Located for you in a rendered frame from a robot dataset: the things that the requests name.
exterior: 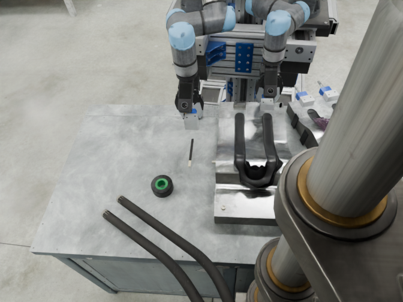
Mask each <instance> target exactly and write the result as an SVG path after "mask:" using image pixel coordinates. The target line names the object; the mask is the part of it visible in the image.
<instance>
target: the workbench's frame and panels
mask: <svg viewBox="0 0 403 302"><path fill-rule="evenodd" d="M32 253H33V254H35V255H51V256H53V257H55V258H56V259H58V260H60V261H61V262H63V263H64V264H65V265H67V266H69V267H70V268H72V269H73V270H74V271H76V272H78V273H79V274H81V275H82V276H83V277H85V278H87V279H88V280H90V281H91V282H92V283H94V284H96V285H97V286H99V287H100V288H101V289H103V290H105V291H106V292H108V293H109V294H117V292H118V291H121V292H138V293H147V294H164V295H181V296H187V294H186V292H185V291H184V289H183V287H182V286H181V285H180V283H179V282H178V280H177V279H176V278H175V277H174V275H173V274H172V273H171V272H170V270H169V269H168V268H167V267H166V266H165V265H164V264H163V263H162V262H160V261H159V260H158V259H149V258H128V257H117V256H96V255H76V254H65V253H44V252H32ZM175 261H176V262H177V263H178V264H179V266H180V267H181V268H182V269H183V271H184V272H185V273H186V274H187V276H188V277H189V278H190V280H191V281H192V283H193V284H194V286H195V287H196V289H197V290H198V292H199V294H200V295H201V297H208V298H221V297H220V296H219V293H218V291H217V289H216V286H215V285H214V283H213V281H212V279H211V278H210V276H209V275H208V274H207V272H206V271H205V269H204V268H203V267H202V266H201V265H200V264H199V263H198V262H197V261H180V260H175ZM213 263H214V264H215V266H216V267H217V269H218V270H219V271H220V273H221V274H222V276H223V278H224V280H225V281H226V283H227V285H228V287H229V290H230V292H231V294H232V296H233V298H234V300H235V296H236V292H245V293H247V292H248V289H249V286H250V284H251V283H252V282H253V280H255V276H254V269H255V265H253V264H232V263H221V262H213Z"/></svg>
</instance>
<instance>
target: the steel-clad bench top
mask: <svg viewBox="0 0 403 302"><path fill-rule="evenodd" d="M286 111H287V106H284V115H285V127H286V133H287V143H288V147H289V149H290V152H291V155H292V157H293V156H294V155H297V154H298V153H299V152H301V151H303V150H306V149H307V148H306V146H305V144H304V145H302V143H301V142H300V135H299V133H298V131H297V129H296V128H295V129H293V127H292V125H291V123H292V121H291V119H290V117H289V115H288V114H287V112H286ZM214 116H215V117H214ZM218 124H219V105H204V107H203V114H202V117H201V119H199V129H198V130H189V129H185V124H184V119H183V118H182V116H181V115H180V114H179V112H178V110H177V108H176V106H175V105H114V104H90V105H89V107H88V109H87V111H86V114H85V116H84V119H83V121H82V124H81V126H80V129H79V131H78V133H77V136H76V139H75V140H74V143H73V146H72V148H71V150H70V153H69V155H68V158H67V160H66V162H65V165H64V167H63V170H62V172H61V175H60V177H59V180H58V182H57V184H56V187H55V190H54V191H53V194H52V197H51V199H50V201H49V204H48V206H47V208H46V211H45V214H44V216H43V218H42V221H41V223H40V226H39V228H38V231H37V233H36V235H35V238H34V241H33V242H32V245H31V248H30V250H29V252H44V253H65V254H76V255H96V256H117V257H128V258H149V259H156V257H154V256H153V255H151V254H150V253H149V252H148V251H146V250H145V249H144V248H142V247H141V246H140V245H138V244H137V243H136V242H135V241H133V240H132V239H130V238H129V237H128V236H127V235H125V234H124V233H123V232H122V231H120V230H119V229H117V228H116V227H115V226H114V225H112V224H111V223H110V222H108V221H107V220H106V219H104V218H103V217H102V216H101V212H102V211H103V210H105V209H107V210H108V211H110V212H111V213H113V214H114V215H115V216H117V217H118V218H119V219H121V220H122V221H124V222H125V223H126V224H128V225H129V226H130V227H132V228H133V229H135V230H136V231H137V232H139V233H140V234H141V235H143V236H144V237H146V238H147V239H148V240H150V241H151V242H152V243H153V244H155V245H157V246H158V247H159V248H160V249H162V250H163V251H164V252H165V253H167V254H168V255H169V256H170V257H172V258H173V259H174V260H180V261H196V260H195V259H194V258H193V257H191V256H190V255H189V254H187V253H186V252H184V251H183V250H182V249H181V248H179V247H178V246H176V245H175V244H174V243H172V242H171V241H170V240H168V239H167V238H165V237H164V236H163V235H161V234H160V233H159V232H158V231H156V230H155V229H153V228H152V227H151V226H149V225H148V224H147V223H145V222H144V221H142V220H141V219H140V218H138V217H137V216H136V215H134V214H133V213H131V212H130V211H129V210H128V209H126V208H125V207H124V206H122V205H121V204H119V203H118V202H117V201H116V197H117V196H118V195H123V196H124V197H125V198H127V199H128V200H130V201H131V202H132V203H134V204H135V205H137V206H138V207H140V208H141V209H143V210H144V211H145V212H147V213H148V214H150V215H151V216H153V217H154V218H155V219H157V220H158V221H160V222H161V223H162V224H164V225H165V226H167V227H168V228H170V229H171V230H172V231H174V232H175V233H176V234H178V235H180V236H181V237H182V238H184V239H185V240H186V241H188V242H190V243H191V244H192V245H194V246H195V247H196V248H198V249H199V250H201V251H202V252H203V253H204V254H205V255H206V256H207V257H208V258H209V259H210V260H211V261H212V262H221V263H232V264H253V265H255V262H256V259H257V256H258V253H259V251H260V249H261V248H262V247H263V246H264V244H266V243H267V242H268V241H269V240H271V239H273V238H277V237H281V236H282V232H281V230H280V228H279V226H264V225H238V224H215V221H214V210H215V185H216V181H215V166H216V164H215V163H212V160H216V151H217V144H218ZM192 138H193V139H194V142H193V152H192V158H191V166H190V167H189V166H188V162H189V157H190V147H191V139H192ZM159 175H167V176H169V177H170V178H171V180H172V182H173V187H174V188H173V192H172V193H171V194H170V195H169V196H167V197H165V198H159V197H156V196H155V195H154V193H153V191H152V189H151V182H152V180H153V179H154V178H155V177H156V176H159Z"/></svg>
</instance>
